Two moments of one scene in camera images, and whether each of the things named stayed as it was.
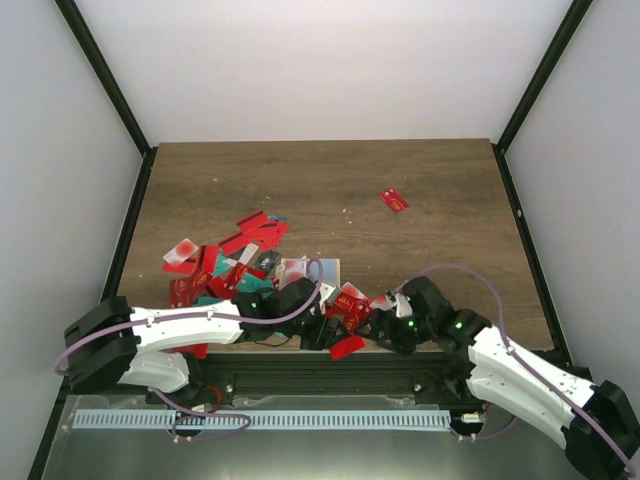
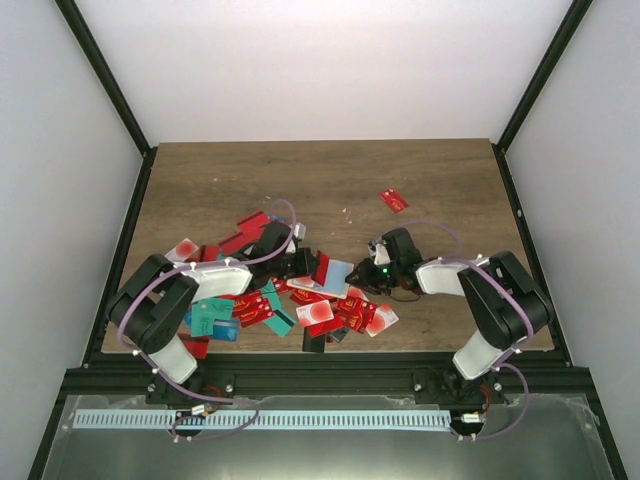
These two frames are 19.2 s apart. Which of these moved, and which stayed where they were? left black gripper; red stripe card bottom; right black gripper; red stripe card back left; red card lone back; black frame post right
Moved: right black gripper; left black gripper; red stripe card bottom
Stayed: black frame post right; red stripe card back left; red card lone back
